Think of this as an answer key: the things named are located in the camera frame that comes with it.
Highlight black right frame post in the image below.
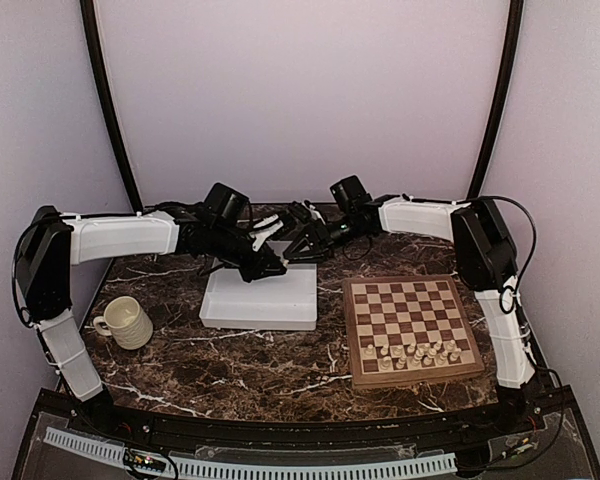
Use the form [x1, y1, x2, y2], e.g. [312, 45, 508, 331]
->
[467, 0, 524, 198]

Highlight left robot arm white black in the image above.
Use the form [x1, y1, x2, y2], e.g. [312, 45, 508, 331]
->
[10, 183, 294, 436]

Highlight black front rail base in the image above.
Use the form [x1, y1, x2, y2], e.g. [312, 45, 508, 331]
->
[12, 377, 600, 479]

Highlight white plastic divided tray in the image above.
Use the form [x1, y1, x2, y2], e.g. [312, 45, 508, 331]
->
[199, 263, 318, 331]

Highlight wooden chess board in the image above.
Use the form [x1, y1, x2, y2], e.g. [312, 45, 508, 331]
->
[342, 275, 485, 389]

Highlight black frame post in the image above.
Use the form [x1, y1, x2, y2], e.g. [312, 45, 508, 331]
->
[467, 0, 524, 198]
[79, 0, 143, 211]

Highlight white chess queen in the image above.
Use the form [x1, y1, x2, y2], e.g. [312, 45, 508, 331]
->
[412, 348, 424, 368]

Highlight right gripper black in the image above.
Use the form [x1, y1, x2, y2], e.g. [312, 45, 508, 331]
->
[284, 214, 368, 263]

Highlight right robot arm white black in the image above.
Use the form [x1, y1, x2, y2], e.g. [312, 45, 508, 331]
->
[283, 175, 536, 389]

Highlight white slotted cable duct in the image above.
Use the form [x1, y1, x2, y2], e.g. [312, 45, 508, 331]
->
[43, 427, 457, 479]

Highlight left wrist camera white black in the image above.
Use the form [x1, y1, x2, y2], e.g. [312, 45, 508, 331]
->
[249, 214, 284, 252]

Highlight black left frame post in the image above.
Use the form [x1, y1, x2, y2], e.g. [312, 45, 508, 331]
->
[79, 0, 143, 211]

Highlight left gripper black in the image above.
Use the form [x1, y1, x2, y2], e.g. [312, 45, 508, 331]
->
[210, 224, 287, 283]

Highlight cream ribbed ceramic mug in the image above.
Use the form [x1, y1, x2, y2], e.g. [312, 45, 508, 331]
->
[92, 296, 154, 351]

